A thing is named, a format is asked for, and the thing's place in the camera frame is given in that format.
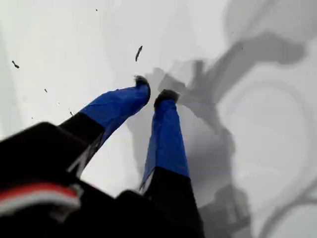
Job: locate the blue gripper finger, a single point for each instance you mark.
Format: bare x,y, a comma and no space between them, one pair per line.
167,138
116,109

